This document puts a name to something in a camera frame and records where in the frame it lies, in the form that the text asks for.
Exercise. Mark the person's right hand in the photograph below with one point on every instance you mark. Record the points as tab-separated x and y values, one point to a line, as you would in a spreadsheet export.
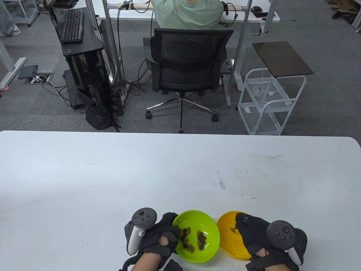
253	231

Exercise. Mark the person's left hand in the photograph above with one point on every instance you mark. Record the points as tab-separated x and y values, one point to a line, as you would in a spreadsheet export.
153	240

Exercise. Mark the yellow plastic bowl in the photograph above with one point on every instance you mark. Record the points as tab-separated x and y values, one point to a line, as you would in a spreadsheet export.
227	242

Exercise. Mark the green plastic bowl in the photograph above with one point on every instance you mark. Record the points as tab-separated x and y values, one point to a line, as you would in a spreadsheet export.
210	225

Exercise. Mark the pile of dark raisins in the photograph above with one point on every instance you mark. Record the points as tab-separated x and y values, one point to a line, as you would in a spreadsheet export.
200	238

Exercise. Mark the person's left forearm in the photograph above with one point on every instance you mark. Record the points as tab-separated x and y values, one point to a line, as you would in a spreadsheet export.
146	262

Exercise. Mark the person's right forearm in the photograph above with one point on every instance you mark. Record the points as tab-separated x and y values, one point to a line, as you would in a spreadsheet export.
263	253

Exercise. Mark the black backpack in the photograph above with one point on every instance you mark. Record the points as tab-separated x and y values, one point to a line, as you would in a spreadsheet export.
97	117

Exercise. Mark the white charger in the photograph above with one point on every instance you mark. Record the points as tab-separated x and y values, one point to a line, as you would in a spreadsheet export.
258	91

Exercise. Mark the brown side table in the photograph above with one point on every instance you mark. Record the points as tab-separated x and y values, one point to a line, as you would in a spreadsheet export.
282	58

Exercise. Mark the black mesh office chair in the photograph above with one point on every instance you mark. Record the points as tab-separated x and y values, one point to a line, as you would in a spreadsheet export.
189	62

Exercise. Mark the black computer tower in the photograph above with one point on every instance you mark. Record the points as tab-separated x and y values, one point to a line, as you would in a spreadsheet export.
87	70

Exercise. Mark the floor socket box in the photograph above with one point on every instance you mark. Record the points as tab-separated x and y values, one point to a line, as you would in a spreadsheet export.
39	78

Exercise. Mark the black floor plate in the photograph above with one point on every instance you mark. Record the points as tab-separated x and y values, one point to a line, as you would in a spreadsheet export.
27	72

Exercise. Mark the black standing desk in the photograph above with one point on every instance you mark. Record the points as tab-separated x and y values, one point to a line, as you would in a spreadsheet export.
91	36

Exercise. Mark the black phone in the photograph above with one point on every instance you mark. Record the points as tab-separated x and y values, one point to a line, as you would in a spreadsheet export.
261	15

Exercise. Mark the white desk leg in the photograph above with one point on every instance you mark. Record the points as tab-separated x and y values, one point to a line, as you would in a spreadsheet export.
12	70

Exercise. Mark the black computer mouse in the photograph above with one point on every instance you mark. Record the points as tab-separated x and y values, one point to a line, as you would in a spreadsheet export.
256	9

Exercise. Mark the white desk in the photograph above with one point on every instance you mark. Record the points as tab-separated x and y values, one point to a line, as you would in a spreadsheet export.
135	15

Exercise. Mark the black keyboard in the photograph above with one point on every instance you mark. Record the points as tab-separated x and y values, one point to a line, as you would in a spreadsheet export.
72	27

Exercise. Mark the black shoes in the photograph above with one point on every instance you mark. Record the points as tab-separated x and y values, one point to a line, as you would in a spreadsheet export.
342	15

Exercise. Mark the beige power strip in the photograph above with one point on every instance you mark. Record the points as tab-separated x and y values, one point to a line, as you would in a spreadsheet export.
138	5

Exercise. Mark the white rolling cart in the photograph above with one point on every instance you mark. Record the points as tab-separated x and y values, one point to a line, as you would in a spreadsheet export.
26	12

